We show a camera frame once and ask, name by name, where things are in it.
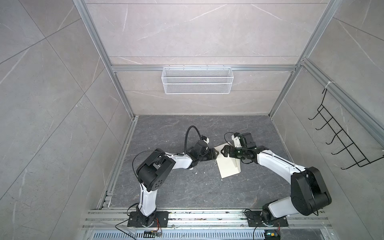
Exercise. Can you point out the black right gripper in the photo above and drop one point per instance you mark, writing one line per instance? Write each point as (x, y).
(232, 154)

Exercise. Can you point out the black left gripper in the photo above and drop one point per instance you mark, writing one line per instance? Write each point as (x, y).
(214, 153)

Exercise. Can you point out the white paper envelope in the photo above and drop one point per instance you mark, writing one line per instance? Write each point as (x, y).
(227, 166)

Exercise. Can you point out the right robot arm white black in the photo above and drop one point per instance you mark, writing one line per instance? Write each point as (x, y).
(309, 192)

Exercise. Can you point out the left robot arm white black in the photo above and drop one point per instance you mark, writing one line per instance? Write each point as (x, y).
(153, 172)

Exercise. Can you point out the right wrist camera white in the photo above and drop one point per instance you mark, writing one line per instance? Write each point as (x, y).
(236, 139)

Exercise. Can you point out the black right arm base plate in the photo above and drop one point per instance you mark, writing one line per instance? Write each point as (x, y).
(258, 218)

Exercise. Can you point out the white wire mesh basket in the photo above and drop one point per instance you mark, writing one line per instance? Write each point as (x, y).
(197, 81)

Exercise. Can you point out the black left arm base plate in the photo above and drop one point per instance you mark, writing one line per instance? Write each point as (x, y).
(156, 219)

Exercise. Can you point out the aluminium frame back rail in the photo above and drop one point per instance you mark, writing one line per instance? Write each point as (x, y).
(237, 67)

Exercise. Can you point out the aluminium frame rail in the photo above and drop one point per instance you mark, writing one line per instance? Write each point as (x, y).
(365, 119)
(237, 67)

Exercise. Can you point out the black wire hook rack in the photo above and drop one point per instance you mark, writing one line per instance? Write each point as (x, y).
(340, 134)

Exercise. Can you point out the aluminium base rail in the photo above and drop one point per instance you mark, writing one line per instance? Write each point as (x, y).
(202, 219)

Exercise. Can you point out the aluminium frame right rail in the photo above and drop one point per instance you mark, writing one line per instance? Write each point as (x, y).
(365, 119)

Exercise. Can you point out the grey slotted cable duct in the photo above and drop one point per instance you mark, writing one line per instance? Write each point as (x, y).
(182, 235)

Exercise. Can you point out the aluminium frame right post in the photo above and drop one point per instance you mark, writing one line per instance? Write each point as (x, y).
(324, 21)

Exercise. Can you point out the aluminium frame post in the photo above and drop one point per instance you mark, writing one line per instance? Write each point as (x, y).
(324, 21)
(89, 24)

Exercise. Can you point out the aluminium frame left post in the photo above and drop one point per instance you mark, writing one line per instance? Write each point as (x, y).
(89, 24)

